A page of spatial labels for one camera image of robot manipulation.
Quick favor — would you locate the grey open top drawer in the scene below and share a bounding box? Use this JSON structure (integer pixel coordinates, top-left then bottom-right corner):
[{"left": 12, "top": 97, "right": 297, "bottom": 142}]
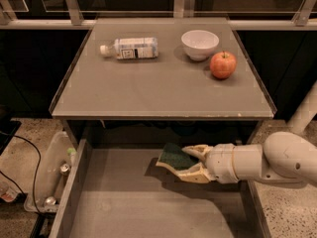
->
[{"left": 50, "top": 140, "right": 270, "bottom": 238}]

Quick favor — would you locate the white ceramic bowl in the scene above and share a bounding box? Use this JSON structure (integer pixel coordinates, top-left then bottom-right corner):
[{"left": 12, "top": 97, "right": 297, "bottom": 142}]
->
[{"left": 181, "top": 30, "right": 219, "bottom": 60}]

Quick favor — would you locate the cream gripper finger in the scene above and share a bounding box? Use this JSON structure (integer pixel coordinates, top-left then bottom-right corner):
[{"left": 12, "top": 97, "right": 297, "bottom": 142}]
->
[
  {"left": 182, "top": 144, "right": 213, "bottom": 162},
  {"left": 173, "top": 164, "right": 211, "bottom": 183}
]

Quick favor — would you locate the green and yellow sponge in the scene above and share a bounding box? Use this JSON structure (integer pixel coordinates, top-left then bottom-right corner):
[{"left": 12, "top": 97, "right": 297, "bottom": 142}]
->
[{"left": 157, "top": 143, "right": 199, "bottom": 171}]

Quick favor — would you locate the clear plastic water bottle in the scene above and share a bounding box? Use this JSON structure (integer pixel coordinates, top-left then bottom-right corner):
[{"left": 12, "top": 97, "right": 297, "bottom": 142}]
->
[{"left": 99, "top": 37, "right": 159, "bottom": 60}]

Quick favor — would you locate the metal railing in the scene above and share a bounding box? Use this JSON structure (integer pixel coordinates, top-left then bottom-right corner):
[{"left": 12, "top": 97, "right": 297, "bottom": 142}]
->
[{"left": 1, "top": 0, "right": 317, "bottom": 31}]

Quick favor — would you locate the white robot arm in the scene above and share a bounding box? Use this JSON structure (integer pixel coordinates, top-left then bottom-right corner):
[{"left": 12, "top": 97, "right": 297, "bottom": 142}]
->
[{"left": 176, "top": 82, "right": 317, "bottom": 184}]

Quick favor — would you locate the black cable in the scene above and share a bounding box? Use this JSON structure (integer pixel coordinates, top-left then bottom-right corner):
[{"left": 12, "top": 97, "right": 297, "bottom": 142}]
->
[{"left": 0, "top": 129, "right": 44, "bottom": 213}]

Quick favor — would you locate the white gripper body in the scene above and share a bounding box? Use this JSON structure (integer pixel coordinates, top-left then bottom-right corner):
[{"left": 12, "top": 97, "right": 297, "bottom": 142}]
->
[{"left": 205, "top": 144, "right": 239, "bottom": 184}]

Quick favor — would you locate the grey cabinet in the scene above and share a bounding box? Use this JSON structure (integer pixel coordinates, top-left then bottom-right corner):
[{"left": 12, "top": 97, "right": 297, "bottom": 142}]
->
[{"left": 50, "top": 18, "right": 276, "bottom": 141}]

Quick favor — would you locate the red apple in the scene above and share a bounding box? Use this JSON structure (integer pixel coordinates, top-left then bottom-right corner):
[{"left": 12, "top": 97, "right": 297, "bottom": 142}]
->
[{"left": 210, "top": 51, "right": 237, "bottom": 79}]

